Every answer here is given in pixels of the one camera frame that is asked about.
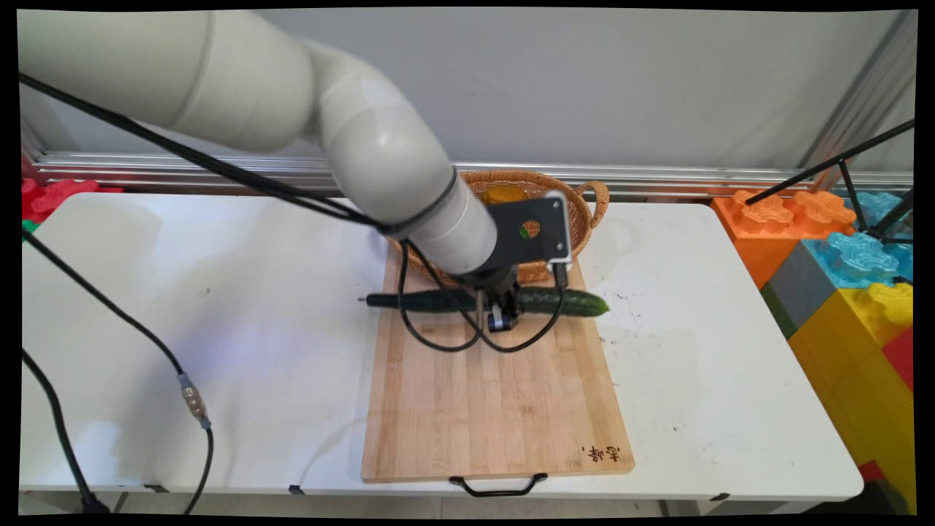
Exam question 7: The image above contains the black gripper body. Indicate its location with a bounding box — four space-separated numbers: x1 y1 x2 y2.
456 264 522 301

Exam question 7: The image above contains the dark green cucumber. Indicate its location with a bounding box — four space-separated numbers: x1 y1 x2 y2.
357 286 611 319

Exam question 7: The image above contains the yellow bell pepper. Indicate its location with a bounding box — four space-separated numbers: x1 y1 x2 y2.
481 184 530 206

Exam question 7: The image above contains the bamboo cutting board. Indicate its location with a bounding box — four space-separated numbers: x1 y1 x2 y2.
362 252 636 484

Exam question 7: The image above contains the woven wicker basket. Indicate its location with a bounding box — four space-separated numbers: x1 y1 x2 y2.
397 169 611 287

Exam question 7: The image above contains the orange foam block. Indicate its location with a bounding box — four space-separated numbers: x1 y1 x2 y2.
711 189 858 290

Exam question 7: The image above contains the blue foam block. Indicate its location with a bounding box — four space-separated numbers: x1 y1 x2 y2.
846 191 915 236
802 232 915 290

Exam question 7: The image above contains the black tripod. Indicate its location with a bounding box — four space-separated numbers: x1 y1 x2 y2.
745 120 916 246

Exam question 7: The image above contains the red foam block beside yellow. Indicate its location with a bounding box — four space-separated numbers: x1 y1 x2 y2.
882 327 915 393

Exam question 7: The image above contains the red foam block with studs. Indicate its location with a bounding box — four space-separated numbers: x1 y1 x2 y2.
21 178 125 224

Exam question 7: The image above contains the black gripper cable metal plug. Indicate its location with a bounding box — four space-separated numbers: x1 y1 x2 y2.
397 241 489 353

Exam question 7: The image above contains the black silver wrist camera bracket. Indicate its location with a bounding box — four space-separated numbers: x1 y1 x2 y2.
484 191 573 277

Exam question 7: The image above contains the aluminium rail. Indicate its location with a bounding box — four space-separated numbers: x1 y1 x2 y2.
32 151 915 199

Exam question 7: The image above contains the black camera cable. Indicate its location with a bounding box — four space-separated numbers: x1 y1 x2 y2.
18 72 570 354

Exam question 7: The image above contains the black cable with inline connector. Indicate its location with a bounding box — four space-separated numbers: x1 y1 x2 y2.
21 229 215 515

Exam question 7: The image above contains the thick black cable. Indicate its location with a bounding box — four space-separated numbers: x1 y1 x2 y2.
21 349 112 514

